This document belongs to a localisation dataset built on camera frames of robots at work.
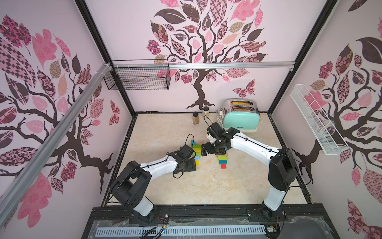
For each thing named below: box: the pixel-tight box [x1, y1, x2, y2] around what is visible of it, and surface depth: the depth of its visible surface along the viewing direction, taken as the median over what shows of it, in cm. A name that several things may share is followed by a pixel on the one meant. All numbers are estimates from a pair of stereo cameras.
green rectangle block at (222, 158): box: [217, 155, 228, 161], surface depth 96 cm
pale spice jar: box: [201, 106, 210, 120], surface depth 113 cm
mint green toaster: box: [222, 98, 261, 133], surface depth 102 cm
